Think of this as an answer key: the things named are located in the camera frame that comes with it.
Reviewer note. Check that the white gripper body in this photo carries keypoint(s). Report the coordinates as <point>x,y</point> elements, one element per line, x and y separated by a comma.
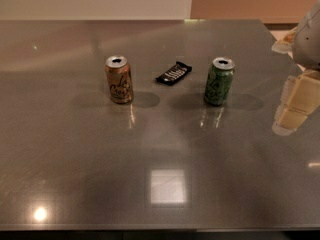
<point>309,40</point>

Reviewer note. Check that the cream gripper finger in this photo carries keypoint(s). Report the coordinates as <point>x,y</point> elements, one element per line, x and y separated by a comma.
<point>300,98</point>
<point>285,44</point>

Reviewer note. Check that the green LaCroix can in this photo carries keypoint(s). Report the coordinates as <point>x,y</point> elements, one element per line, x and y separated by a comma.
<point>219,80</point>

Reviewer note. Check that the black chocolate bar wrapper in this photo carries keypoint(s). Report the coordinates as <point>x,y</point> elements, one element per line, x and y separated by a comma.
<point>174,74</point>

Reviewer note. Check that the orange LaCroix can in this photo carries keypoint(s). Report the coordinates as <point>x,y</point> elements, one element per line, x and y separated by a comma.
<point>119,79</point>

